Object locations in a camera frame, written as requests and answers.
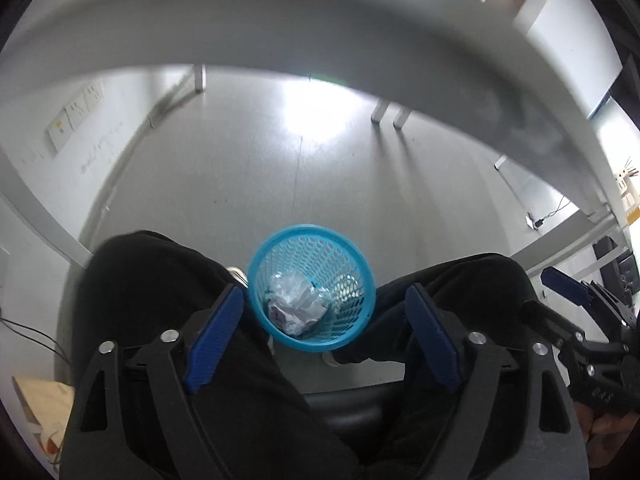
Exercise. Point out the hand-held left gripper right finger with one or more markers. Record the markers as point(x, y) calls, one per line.
point(430, 345)

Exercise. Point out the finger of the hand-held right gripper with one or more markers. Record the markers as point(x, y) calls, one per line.
point(562, 285)
point(560, 325)

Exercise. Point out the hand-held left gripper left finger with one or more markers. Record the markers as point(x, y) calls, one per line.
point(215, 340)

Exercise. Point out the blue mesh wastebasket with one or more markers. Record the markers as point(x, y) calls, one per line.
point(265, 280)

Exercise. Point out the person's right hand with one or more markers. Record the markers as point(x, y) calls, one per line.
point(610, 430)

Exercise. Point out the white shoe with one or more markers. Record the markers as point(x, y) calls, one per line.
point(237, 276)

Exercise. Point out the person's right leg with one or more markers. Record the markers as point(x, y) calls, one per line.
point(480, 280)

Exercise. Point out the black seat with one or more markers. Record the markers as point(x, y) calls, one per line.
point(350, 410)

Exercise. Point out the cardboard box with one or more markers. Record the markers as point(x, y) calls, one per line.
point(42, 400)

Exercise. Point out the white table leg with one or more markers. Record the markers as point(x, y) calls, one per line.
point(380, 111)
point(400, 117)
point(200, 77)

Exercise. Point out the white table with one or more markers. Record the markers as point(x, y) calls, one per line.
point(300, 25)

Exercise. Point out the white wall outlet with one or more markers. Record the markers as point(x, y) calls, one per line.
point(93, 95)
point(60, 130)
point(76, 112)

